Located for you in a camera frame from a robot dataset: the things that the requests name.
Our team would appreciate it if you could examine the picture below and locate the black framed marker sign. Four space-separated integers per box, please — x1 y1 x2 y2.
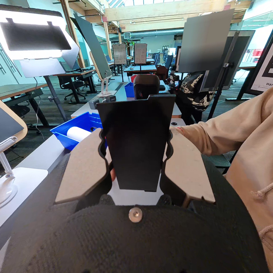
245 32 273 97

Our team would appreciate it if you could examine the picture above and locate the person's right forearm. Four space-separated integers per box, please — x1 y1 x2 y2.
171 86 273 157

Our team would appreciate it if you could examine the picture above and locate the black plate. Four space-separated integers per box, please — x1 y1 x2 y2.
96 94 176 192

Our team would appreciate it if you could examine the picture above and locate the grey light stand pole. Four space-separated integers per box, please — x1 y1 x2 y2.
44 76 69 122

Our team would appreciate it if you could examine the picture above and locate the grey panel on tripod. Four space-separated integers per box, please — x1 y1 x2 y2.
200 30 256 122

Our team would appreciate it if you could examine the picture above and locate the whiteboard on stand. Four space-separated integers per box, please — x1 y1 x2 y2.
134 43 148 64
112 44 127 65

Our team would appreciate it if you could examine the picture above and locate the white metal panel stand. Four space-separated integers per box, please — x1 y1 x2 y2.
0 136 48 208

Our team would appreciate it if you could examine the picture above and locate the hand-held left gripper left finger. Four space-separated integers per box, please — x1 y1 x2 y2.
55 128 113 211

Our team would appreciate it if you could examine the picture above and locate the white tape roll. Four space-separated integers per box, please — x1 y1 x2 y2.
67 126 92 142

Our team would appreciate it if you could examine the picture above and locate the person in beige hoodie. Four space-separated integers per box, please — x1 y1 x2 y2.
225 139 273 273

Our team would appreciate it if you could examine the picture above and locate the white studio light panel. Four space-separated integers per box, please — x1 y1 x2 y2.
0 4 80 78

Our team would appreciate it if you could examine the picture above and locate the small blue plastic bin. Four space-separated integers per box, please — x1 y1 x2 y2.
124 82 135 98

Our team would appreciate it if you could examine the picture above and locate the grey mesh office chair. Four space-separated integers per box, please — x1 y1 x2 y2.
208 154 232 171

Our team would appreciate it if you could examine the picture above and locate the wooden office desk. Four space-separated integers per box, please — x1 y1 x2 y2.
53 68 97 95

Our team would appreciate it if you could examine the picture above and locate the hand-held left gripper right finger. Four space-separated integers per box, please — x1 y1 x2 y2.
160 128 216 208

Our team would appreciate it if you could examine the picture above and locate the black office chair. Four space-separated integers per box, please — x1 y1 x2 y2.
58 76 87 104

